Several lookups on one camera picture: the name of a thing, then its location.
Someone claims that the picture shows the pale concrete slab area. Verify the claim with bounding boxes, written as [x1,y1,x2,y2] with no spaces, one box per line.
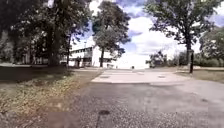
[90,68,191,84]

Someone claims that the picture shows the dark post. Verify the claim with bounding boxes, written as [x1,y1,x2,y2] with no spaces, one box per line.
[189,51,195,74]

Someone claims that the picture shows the group of large dark trees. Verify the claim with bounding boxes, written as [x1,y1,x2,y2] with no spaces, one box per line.
[0,0,93,68]

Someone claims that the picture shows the patchy grass with leaves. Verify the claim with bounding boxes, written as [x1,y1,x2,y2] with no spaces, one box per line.
[0,65,104,128]

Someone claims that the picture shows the grass strip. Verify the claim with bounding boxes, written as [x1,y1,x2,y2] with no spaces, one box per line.
[174,68,224,84]

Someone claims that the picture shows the grey asphalt road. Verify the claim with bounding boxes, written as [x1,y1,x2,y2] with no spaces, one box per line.
[43,68,224,128]

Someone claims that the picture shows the white building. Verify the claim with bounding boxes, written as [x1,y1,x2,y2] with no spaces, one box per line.
[59,44,118,69]

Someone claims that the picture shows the large spreading tree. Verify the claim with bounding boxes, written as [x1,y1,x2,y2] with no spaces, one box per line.
[143,0,224,73]

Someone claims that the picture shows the row of bushes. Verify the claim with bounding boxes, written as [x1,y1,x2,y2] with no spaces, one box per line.
[145,49,224,68]

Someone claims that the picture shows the tall tree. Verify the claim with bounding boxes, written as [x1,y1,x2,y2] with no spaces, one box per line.
[91,1,132,69]

